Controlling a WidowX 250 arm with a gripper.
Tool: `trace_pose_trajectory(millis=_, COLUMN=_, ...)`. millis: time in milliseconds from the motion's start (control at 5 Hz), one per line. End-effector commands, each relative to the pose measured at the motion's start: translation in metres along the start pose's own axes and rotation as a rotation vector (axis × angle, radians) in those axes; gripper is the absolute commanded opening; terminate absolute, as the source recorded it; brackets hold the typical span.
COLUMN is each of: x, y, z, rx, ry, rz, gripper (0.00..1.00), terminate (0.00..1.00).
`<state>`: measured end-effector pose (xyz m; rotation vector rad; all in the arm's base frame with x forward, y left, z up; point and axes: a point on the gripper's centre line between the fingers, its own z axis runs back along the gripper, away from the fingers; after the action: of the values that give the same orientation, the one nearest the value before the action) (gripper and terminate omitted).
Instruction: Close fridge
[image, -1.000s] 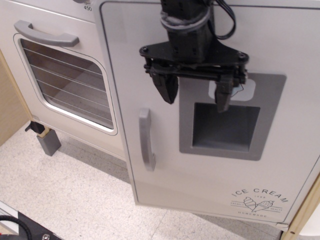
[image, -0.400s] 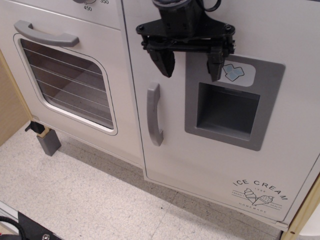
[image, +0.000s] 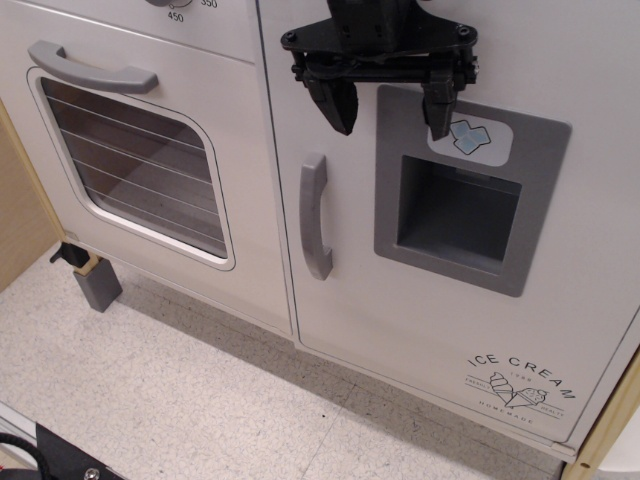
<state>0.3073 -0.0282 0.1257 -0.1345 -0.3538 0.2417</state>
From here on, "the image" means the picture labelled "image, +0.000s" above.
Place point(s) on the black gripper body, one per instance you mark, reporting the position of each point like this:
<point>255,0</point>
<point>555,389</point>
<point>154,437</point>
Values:
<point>382,41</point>

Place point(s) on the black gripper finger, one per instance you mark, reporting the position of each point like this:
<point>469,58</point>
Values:
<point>439,102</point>
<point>337,100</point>

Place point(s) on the white toy fridge door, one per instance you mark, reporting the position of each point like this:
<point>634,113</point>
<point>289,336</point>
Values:
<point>539,366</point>

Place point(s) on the grey ice dispenser recess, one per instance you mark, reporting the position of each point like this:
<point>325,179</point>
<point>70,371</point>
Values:
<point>470,206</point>

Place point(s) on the white toy kitchen cabinet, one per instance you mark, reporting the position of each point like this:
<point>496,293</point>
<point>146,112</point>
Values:
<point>221,27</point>

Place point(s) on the white toy oven door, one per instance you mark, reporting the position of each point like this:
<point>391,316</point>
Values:
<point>175,183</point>

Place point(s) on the grey oven dial knob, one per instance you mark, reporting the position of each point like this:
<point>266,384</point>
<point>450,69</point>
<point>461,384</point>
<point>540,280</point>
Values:
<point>169,3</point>

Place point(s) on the grey kitchen leg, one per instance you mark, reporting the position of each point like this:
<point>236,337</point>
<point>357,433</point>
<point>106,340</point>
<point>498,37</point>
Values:
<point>100,286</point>

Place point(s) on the black clamp on leg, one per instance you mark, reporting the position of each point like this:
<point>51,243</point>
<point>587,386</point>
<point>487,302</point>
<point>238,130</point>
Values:
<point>72,254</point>

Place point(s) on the wooden panel left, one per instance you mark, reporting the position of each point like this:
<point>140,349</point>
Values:
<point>29,227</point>

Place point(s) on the grey fridge door handle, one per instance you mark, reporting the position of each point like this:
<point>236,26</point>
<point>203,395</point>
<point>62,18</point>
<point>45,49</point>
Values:
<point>313,181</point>

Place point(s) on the grey oven door handle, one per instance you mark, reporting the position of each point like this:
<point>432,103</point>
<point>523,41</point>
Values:
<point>52,58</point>

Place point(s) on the light wooden side post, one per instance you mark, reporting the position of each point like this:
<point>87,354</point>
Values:
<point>616,413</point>

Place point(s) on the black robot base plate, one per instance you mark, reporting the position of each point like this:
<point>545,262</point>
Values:
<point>66,461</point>

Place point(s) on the aluminium rail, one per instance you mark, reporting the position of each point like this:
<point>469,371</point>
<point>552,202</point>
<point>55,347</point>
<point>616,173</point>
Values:
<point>14,423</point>

